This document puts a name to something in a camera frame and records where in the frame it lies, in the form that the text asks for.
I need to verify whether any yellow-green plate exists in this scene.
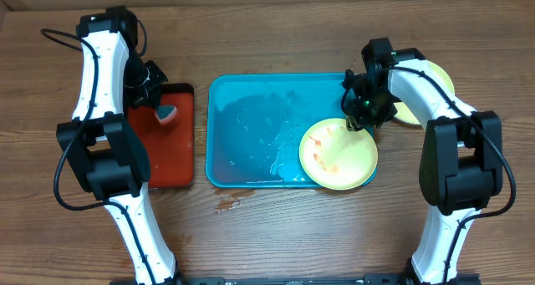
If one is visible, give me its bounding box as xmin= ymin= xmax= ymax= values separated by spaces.
xmin=394 ymin=62 xmax=455 ymax=125
xmin=299 ymin=118 xmax=378 ymax=191

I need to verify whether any green and pink sponge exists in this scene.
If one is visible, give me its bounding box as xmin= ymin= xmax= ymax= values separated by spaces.
xmin=155 ymin=104 xmax=177 ymax=125

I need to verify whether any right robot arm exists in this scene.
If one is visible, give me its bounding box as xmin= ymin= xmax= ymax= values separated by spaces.
xmin=341 ymin=44 xmax=504 ymax=284

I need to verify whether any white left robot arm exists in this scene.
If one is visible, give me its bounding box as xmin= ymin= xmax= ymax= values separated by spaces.
xmin=53 ymin=8 xmax=181 ymax=284

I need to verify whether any blue plastic tray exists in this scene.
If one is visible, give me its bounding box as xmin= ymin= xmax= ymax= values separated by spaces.
xmin=206 ymin=73 xmax=345 ymax=189

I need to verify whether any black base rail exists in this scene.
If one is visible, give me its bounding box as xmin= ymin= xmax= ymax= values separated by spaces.
xmin=109 ymin=272 xmax=482 ymax=285

